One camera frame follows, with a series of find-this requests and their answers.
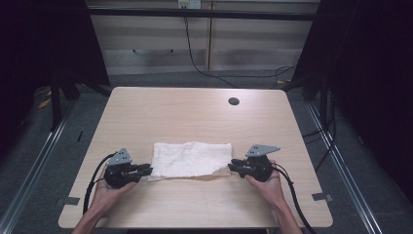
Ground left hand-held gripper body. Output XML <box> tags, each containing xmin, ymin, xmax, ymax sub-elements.
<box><xmin>102</xmin><ymin>147</ymin><xmax>144</xmax><ymax>190</ymax></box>

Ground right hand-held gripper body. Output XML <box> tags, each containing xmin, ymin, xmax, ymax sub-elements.
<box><xmin>239</xmin><ymin>143</ymin><xmax>282</xmax><ymax>183</ymax></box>

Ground white towel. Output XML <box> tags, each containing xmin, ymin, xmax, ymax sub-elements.
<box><xmin>147</xmin><ymin>140</ymin><xmax>234</xmax><ymax>182</ymax></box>

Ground person's left hand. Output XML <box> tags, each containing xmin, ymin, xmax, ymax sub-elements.
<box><xmin>92</xmin><ymin>176</ymin><xmax>138</xmax><ymax>219</ymax></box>

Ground person's right hand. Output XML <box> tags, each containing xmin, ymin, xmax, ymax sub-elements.
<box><xmin>244</xmin><ymin>159</ymin><xmax>287</xmax><ymax>210</ymax></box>

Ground grey tape strip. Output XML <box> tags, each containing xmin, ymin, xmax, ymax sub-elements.
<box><xmin>311</xmin><ymin>192</ymin><xmax>334</xmax><ymax>203</ymax></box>
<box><xmin>56</xmin><ymin>196</ymin><xmax>81</xmax><ymax>207</ymax></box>

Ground black metal stand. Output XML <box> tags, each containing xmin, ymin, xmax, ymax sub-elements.
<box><xmin>49</xmin><ymin>72</ymin><xmax>112</xmax><ymax>133</ymax></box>

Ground yellow floor object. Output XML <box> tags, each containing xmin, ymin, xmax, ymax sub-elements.
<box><xmin>37</xmin><ymin>97</ymin><xmax>53</xmax><ymax>110</ymax></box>

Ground dark curtain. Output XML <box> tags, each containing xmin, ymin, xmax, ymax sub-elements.
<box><xmin>0</xmin><ymin>0</ymin><xmax>111</xmax><ymax>160</ymax></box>
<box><xmin>291</xmin><ymin>0</ymin><xmax>413</xmax><ymax>204</ymax></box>

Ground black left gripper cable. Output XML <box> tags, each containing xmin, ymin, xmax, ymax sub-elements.
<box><xmin>82</xmin><ymin>151</ymin><xmax>119</xmax><ymax>216</ymax></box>

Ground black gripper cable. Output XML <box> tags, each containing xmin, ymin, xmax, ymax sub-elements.
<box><xmin>82</xmin><ymin>151</ymin><xmax>119</xmax><ymax>216</ymax></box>
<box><xmin>272</xmin><ymin>163</ymin><xmax>319</xmax><ymax>234</ymax></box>

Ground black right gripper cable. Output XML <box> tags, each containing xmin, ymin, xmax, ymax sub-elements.
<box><xmin>272</xmin><ymin>163</ymin><xmax>319</xmax><ymax>234</ymax></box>

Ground black floor cables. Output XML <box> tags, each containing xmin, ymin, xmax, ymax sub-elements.
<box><xmin>301</xmin><ymin>87</ymin><xmax>338</xmax><ymax>173</ymax></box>

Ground metal floor rail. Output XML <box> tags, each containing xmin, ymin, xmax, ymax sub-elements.
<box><xmin>0</xmin><ymin>97</ymin><xmax>79</xmax><ymax>234</ymax></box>
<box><xmin>304</xmin><ymin>99</ymin><xmax>385</xmax><ymax>234</ymax></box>

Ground dark cabinet handle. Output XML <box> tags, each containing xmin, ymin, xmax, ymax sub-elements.
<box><xmin>131</xmin><ymin>48</ymin><xmax>175</xmax><ymax>56</ymax></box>

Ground black wall cable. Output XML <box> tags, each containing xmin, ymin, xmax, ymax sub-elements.
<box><xmin>182</xmin><ymin>8</ymin><xmax>297</xmax><ymax>90</ymax></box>

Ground black horizontal frame bar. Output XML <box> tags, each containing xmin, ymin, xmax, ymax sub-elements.
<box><xmin>87</xmin><ymin>7</ymin><xmax>321</xmax><ymax>22</ymax></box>

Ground white wall socket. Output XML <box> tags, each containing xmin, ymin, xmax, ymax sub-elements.
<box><xmin>177</xmin><ymin>0</ymin><xmax>203</xmax><ymax>10</ymax></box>

